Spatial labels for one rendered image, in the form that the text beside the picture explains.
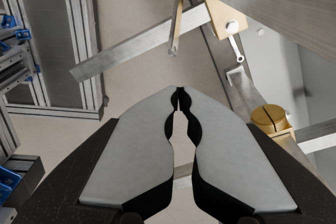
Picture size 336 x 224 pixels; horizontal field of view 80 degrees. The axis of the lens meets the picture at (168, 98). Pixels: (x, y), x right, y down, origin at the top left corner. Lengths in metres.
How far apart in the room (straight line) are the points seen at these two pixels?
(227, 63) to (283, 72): 0.23
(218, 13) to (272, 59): 0.38
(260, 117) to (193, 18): 0.19
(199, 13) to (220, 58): 0.23
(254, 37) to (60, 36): 0.89
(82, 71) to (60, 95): 0.92
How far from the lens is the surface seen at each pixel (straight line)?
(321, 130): 0.42
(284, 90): 0.77
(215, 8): 0.35
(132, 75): 1.36
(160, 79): 1.35
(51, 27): 1.18
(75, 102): 1.32
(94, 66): 0.40
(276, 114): 0.35
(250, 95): 0.45
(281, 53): 0.70
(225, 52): 0.55
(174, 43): 0.21
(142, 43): 0.37
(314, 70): 0.69
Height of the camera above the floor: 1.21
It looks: 59 degrees down
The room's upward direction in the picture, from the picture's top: 178 degrees counter-clockwise
